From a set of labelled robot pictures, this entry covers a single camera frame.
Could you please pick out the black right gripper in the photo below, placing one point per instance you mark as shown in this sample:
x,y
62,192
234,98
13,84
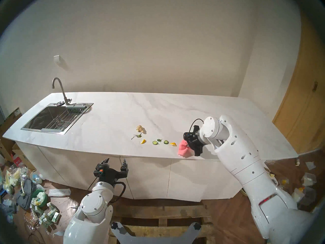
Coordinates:
x,y
195,138

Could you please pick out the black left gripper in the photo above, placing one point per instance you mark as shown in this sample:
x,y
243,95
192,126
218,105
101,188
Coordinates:
x,y
109,176

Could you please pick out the pink cleaning cloth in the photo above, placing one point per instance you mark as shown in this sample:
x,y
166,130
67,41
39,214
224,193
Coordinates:
x,y
184,150

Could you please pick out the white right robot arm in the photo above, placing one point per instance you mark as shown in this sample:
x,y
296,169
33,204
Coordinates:
x,y
241,157

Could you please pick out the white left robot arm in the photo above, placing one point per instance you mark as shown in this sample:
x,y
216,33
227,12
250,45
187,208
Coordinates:
x,y
92,208

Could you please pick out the white kitchen cabinet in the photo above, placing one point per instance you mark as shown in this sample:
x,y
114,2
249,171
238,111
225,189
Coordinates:
x,y
142,174

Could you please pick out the crumpled beige paper napkin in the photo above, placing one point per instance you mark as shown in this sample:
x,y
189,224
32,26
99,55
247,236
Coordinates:
x,y
141,129

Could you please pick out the white foam mesh sleeve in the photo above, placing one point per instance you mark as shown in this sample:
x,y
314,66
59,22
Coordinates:
x,y
59,193

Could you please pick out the wooden pallet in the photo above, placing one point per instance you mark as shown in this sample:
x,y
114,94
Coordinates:
x,y
162,213

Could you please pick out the grey slotted sink caddy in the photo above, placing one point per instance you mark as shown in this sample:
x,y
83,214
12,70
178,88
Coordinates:
x,y
76,109

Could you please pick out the steel sink rack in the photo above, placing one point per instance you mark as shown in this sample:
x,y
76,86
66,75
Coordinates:
x,y
61,121

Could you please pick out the small green white carton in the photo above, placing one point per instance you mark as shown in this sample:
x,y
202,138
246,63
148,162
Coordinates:
x,y
51,212
42,221
55,217

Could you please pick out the white round tub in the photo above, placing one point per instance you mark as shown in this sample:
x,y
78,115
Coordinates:
x,y
36,177

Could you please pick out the green bowl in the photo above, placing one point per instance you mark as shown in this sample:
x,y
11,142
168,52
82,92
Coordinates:
x,y
39,199

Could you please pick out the plate with food scraps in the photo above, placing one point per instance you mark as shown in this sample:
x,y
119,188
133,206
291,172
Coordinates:
x,y
271,177

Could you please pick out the stainless steel sink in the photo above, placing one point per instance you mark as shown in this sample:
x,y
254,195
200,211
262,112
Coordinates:
x,y
43,121

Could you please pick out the white plastic scrap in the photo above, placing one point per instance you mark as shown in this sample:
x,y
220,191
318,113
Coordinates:
x,y
59,233

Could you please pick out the steel gooseneck faucet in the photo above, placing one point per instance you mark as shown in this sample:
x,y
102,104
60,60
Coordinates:
x,y
63,92

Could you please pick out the grey fabric bag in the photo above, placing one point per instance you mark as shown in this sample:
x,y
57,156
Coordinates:
x,y
25,195

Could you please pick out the small yellow item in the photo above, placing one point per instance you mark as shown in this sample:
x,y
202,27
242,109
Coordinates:
x,y
284,181

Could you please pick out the red white box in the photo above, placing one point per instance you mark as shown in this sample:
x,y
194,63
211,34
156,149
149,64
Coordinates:
x,y
16,161

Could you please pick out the small white bottle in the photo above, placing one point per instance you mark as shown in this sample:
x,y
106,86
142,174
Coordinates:
x,y
297,162

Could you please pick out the pale yellow package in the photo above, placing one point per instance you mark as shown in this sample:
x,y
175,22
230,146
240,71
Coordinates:
x,y
9,181

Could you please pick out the brown cardboard box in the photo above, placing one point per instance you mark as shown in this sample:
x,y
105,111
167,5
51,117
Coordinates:
x,y
9,126

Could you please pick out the crumpled clear plastic bag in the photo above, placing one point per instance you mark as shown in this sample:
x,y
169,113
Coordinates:
x,y
7,209

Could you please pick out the wooden door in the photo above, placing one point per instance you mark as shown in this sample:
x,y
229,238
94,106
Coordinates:
x,y
302,98

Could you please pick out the white paper scrap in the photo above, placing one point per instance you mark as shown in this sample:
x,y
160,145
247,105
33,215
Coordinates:
x,y
310,165

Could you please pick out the clear plastic container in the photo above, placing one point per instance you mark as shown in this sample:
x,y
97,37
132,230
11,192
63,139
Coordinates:
x,y
308,179

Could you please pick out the clear lidded tub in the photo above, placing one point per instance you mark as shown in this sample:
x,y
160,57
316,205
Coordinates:
x,y
304,195

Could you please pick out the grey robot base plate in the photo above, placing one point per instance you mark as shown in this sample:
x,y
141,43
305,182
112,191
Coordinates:
x,y
155,237

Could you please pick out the white wall socket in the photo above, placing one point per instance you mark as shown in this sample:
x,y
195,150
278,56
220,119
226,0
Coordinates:
x,y
57,58

